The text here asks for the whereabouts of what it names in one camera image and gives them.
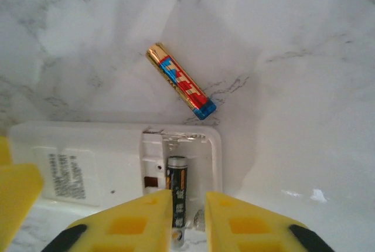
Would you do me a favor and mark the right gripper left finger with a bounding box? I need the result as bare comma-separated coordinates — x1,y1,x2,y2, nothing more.
40,189,173,252

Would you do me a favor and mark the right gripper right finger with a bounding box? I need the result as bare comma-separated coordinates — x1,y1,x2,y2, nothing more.
206,192,336,252

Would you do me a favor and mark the black AAA battery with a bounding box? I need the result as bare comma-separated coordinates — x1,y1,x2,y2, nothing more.
165,155,190,250

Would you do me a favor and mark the white remote control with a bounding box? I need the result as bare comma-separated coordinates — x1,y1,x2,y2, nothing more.
8,120,224,231

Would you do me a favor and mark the gold red AAA battery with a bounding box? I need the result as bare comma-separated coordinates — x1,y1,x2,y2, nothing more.
145,42,217,121

